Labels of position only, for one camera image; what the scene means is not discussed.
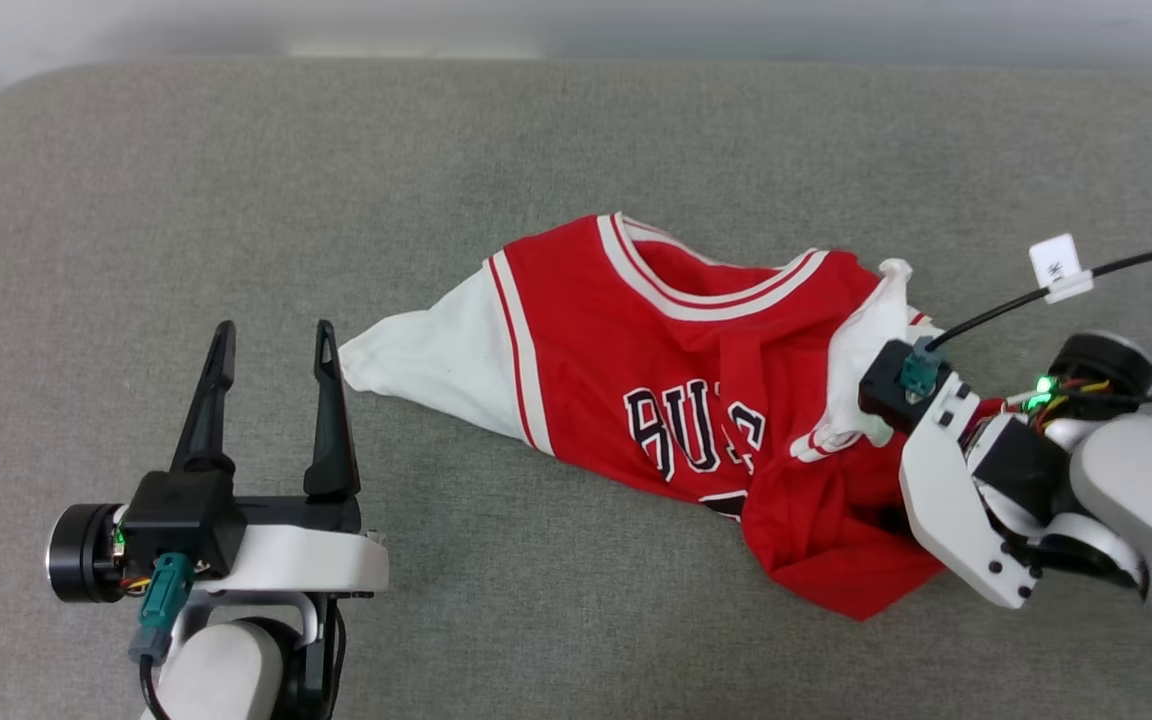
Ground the white left camera bracket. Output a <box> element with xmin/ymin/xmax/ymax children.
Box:
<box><xmin>198</xmin><ymin>524</ymin><xmax>390</xmax><ymax>603</ymax></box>

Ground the white cable label tag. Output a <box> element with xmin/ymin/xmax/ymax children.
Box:
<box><xmin>1028</xmin><ymin>233</ymin><xmax>1096</xmax><ymax>305</ymax></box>

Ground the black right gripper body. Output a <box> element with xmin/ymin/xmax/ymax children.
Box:
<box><xmin>963</xmin><ymin>331</ymin><xmax>1152</xmax><ymax>591</ymax></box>

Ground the teal camera connector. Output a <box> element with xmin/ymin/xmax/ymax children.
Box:
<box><xmin>899</xmin><ymin>336</ymin><xmax>948</xmax><ymax>398</ymax></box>
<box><xmin>128</xmin><ymin>551</ymin><xmax>196</xmax><ymax>664</ymax></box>

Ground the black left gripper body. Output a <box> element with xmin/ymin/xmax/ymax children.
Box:
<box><xmin>46</xmin><ymin>494</ymin><xmax>365</xmax><ymax>605</ymax></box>

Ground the teal right camera connector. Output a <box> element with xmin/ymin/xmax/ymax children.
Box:
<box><xmin>899</xmin><ymin>336</ymin><xmax>948</xmax><ymax>398</ymax></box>

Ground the red and white basketball jersey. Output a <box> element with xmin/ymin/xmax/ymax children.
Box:
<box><xmin>338</xmin><ymin>212</ymin><xmax>1002</xmax><ymax>623</ymax></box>

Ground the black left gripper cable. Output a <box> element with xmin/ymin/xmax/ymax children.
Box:
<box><xmin>320</xmin><ymin>598</ymin><xmax>349</xmax><ymax>720</ymax></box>

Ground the white camera bracket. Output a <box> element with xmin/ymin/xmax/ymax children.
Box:
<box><xmin>898</xmin><ymin>371</ymin><xmax>1044</xmax><ymax>610</ymax></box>
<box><xmin>198</xmin><ymin>524</ymin><xmax>390</xmax><ymax>603</ymax></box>

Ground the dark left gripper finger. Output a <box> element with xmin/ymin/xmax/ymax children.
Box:
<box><xmin>170</xmin><ymin>320</ymin><xmax>238</xmax><ymax>476</ymax></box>
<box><xmin>302</xmin><ymin>320</ymin><xmax>363</xmax><ymax>502</ymax></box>

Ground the black right camera cable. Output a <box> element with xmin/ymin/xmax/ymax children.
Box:
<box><xmin>924</xmin><ymin>239</ymin><xmax>1152</xmax><ymax>353</ymax></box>

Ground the white right camera bracket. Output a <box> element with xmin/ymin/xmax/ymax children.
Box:
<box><xmin>898</xmin><ymin>371</ymin><xmax>1044</xmax><ymax>610</ymax></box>

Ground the teal left camera connector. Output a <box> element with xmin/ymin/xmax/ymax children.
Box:
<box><xmin>128</xmin><ymin>551</ymin><xmax>196</xmax><ymax>664</ymax></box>

